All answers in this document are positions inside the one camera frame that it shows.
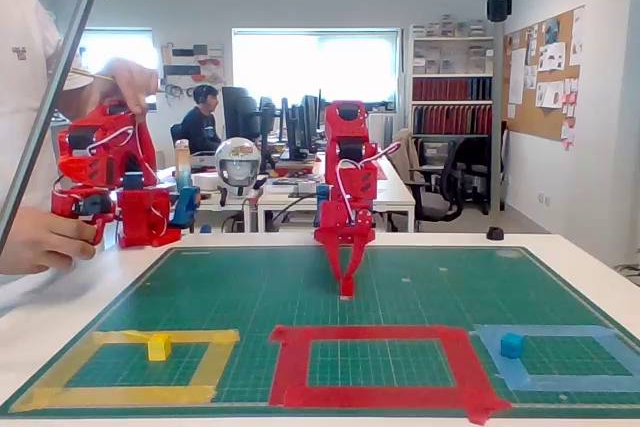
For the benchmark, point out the person's left hand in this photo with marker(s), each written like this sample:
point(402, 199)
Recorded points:
point(132, 82)

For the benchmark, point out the seated person in dark shirt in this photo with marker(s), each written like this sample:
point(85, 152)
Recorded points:
point(200, 132)

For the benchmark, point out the green cutting mat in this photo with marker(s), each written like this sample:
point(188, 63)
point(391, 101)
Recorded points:
point(250, 287)

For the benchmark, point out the large bright window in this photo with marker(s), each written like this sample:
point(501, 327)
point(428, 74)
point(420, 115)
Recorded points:
point(315, 67)

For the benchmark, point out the white flat box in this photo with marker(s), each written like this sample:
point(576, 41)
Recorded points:
point(205, 181)

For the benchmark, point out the white shelf with red binders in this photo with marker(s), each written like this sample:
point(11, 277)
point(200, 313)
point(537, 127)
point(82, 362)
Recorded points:
point(450, 89)

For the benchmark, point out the white helmet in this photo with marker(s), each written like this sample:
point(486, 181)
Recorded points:
point(237, 162)

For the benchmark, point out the blue cube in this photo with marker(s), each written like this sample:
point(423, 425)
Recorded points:
point(512, 346)

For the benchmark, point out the red tape square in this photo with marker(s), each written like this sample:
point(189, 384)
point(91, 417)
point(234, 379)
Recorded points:
point(290, 362)

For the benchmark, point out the black computer monitor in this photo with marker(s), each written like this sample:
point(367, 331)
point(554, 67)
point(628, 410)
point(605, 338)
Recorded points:
point(302, 122)
point(268, 122)
point(240, 114)

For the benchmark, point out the red leader arm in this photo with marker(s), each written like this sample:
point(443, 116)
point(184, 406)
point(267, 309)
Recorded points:
point(140, 217)

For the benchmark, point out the small black round object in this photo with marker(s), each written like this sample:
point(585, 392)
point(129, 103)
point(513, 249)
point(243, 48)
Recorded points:
point(495, 233)

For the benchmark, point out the white office desk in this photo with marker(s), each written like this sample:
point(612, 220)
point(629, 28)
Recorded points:
point(285, 201)

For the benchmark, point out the cork pin board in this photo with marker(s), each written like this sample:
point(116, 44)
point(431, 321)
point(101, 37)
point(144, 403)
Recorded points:
point(530, 122)

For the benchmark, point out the grey vertical pole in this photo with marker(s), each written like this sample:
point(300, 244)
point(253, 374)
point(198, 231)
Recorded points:
point(499, 97)

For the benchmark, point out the white wall tool board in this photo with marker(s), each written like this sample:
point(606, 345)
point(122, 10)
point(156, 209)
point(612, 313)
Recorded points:
point(192, 67)

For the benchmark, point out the yellow tape square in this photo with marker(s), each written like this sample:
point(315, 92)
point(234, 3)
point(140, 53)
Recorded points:
point(125, 394)

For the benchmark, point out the blue table clamp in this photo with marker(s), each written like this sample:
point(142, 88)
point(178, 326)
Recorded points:
point(322, 192)
point(186, 207)

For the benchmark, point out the red robot arm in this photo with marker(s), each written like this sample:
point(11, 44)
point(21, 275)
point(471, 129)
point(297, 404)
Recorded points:
point(332, 127)

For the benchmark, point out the blue tape square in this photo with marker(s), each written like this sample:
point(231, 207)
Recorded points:
point(575, 383)

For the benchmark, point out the yellow cube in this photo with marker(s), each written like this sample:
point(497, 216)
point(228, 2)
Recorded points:
point(159, 348)

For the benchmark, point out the operator in white shirt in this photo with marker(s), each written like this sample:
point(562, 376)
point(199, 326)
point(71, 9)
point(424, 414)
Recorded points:
point(51, 97)

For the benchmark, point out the small bright window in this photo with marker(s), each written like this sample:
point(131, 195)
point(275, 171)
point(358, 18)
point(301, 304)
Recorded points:
point(120, 44)

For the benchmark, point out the person's left forearm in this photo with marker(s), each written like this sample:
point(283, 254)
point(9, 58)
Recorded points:
point(92, 92)

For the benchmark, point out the red cube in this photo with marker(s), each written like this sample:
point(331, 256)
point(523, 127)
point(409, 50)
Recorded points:
point(348, 289)

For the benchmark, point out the white wall socket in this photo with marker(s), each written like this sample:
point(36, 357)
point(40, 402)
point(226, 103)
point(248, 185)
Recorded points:
point(544, 199)

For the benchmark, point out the orange and teal bottle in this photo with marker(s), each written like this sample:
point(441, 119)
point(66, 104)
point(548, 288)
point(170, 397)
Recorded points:
point(183, 167)

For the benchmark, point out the grey office chair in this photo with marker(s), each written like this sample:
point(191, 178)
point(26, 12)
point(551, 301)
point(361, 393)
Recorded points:
point(425, 187)

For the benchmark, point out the black pole clamp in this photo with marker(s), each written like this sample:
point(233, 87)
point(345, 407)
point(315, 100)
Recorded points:
point(499, 8)

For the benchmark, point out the person's right hand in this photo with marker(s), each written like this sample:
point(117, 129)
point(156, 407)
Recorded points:
point(40, 242)

